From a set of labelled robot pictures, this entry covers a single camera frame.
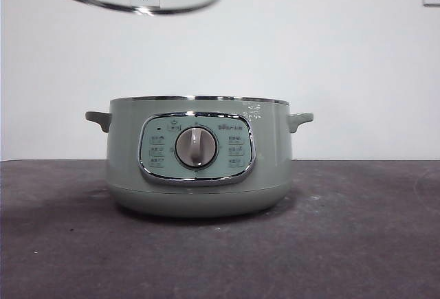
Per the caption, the pale green electric cooking pot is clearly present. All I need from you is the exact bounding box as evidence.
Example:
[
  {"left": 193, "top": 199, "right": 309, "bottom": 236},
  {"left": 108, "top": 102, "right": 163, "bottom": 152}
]
[{"left": 85, "top": 95, "right": 314, "bottom": 219}]

